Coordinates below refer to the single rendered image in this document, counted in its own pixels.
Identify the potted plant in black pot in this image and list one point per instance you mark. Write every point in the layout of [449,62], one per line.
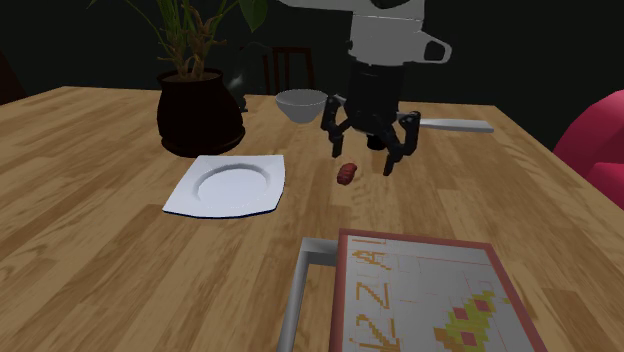
[197,114]

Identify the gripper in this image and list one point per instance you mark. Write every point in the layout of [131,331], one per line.
[375,97]

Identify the wooden table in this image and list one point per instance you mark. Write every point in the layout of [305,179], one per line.
[97,244]

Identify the white square plate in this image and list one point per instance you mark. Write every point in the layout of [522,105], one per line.
[234,187]

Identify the dark wooden chair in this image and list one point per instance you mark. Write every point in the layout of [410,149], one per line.
[287,70]

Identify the white bowl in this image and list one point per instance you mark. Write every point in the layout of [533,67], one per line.
[300,106]

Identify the small red-brown sausage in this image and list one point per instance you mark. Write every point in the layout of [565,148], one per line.
[346,174]

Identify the pink armchair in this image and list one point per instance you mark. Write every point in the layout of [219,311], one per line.
[597,146]

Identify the grey tray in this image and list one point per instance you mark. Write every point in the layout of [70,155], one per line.
[296,292]

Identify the grey table knife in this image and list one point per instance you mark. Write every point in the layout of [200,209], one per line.
[458,126]

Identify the red-edged printed flat box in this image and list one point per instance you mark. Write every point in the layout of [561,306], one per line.
[429,297]

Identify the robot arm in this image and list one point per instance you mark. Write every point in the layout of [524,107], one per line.
[385,36]

